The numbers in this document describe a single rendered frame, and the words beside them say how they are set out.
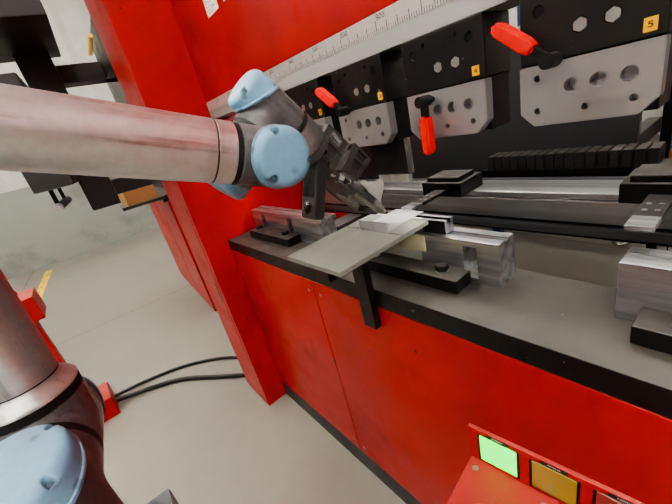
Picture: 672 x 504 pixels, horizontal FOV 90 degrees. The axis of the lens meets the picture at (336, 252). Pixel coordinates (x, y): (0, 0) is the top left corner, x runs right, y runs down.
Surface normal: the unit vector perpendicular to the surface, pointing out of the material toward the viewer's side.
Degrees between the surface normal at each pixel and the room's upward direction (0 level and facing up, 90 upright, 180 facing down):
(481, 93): 90
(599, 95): 90
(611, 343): 0
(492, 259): 90
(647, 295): 90
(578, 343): 0
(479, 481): 0
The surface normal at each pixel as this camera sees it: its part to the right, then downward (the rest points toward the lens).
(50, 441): -0.15, -0.87
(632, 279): -0.74, 0.41
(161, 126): 0.54, -0.23
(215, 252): 0.63, 0.15
